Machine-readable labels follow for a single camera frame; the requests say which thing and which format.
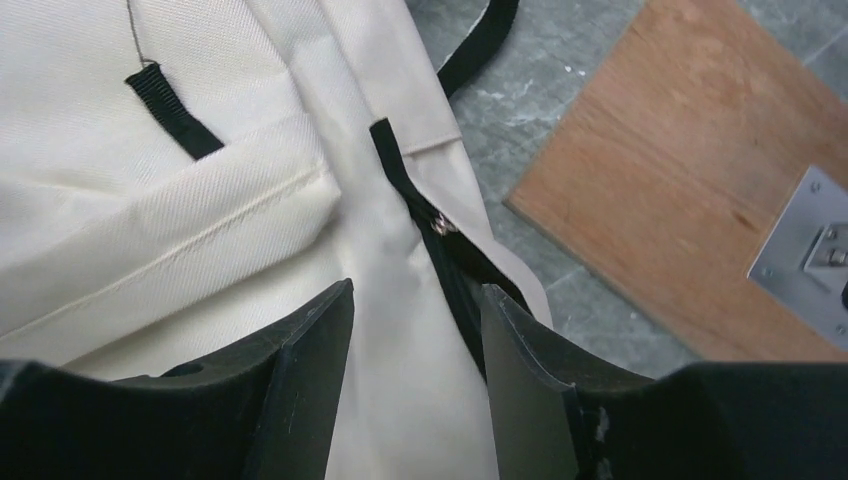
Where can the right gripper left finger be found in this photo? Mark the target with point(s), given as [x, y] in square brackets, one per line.
[263, 407]

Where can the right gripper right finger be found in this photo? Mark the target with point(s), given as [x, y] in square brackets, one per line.
[560, 412]

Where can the beige canvas backpack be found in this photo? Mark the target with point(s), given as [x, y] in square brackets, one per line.
[177, 175]

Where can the wooden board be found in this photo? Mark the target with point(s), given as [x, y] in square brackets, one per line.
[673, 164]

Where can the metal switch stand bracket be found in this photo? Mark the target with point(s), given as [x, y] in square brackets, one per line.
[803, 262]

